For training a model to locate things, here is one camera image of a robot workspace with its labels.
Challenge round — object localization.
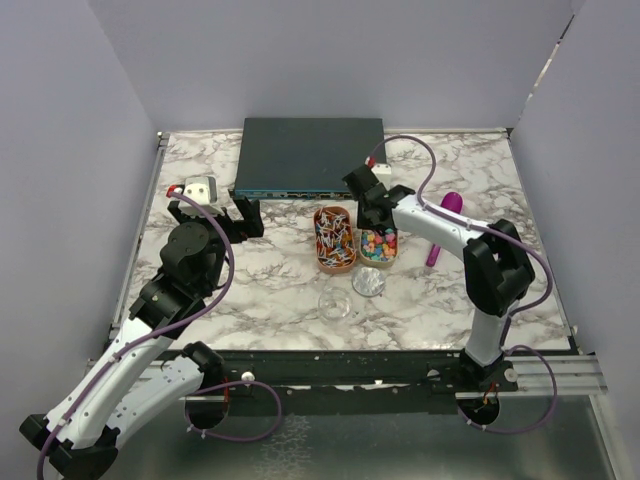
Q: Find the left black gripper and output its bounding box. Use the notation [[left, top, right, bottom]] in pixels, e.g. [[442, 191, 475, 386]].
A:
[[170, 195, 263, 293]]

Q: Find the beige tray of star candies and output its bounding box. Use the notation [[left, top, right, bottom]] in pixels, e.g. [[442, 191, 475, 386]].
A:
[[359, 228, 399, 268]]

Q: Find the purple plastic scoop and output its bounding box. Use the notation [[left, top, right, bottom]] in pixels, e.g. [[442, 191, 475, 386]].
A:
[[424, 191, 464, 267]]

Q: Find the clear plastic jar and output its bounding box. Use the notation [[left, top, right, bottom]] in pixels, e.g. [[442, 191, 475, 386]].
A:
[[318, 287, 352, 320]]

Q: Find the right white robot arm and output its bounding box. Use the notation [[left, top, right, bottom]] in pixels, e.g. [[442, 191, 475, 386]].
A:
[[343, 165, 535, 391]]

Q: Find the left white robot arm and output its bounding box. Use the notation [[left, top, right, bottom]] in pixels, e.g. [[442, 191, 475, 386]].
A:
[[20, 186, 264, 479]]

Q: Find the silver jar lid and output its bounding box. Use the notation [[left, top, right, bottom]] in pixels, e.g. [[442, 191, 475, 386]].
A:
[[351, 266, 386, 298]]

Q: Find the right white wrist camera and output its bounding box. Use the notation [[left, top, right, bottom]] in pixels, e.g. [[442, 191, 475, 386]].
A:
[[365, 156, 392, 190]]

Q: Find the blue network switch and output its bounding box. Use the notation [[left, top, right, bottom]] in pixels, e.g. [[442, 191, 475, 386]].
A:
[[233, 117, 384, 200]]

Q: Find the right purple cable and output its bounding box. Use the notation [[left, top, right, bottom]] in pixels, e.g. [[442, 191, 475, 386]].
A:
[[369, 135, 556, 346]]

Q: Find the purple cable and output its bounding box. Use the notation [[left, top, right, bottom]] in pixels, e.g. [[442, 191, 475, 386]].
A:
[[369, 135, 556, 346], [37, 193, 236, 480]]

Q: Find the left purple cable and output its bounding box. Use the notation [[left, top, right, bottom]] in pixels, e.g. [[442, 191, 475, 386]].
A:
[[37, 193, 236, 480]]

